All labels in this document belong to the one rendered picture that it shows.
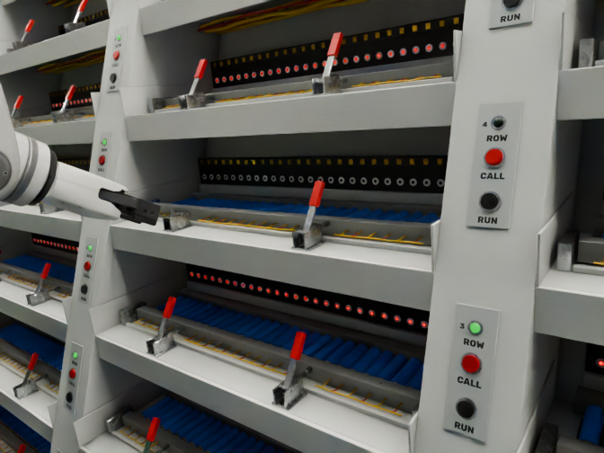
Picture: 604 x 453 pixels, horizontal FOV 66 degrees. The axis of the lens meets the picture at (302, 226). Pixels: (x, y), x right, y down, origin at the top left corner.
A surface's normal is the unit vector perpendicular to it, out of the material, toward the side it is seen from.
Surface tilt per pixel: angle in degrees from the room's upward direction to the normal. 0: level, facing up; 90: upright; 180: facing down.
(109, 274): 90
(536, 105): 90
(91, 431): 90
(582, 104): 110
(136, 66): 90
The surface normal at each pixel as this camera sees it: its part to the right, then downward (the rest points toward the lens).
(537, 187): -0.59, -0.10
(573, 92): -0.60, 0.25
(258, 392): -0.09, -0.96
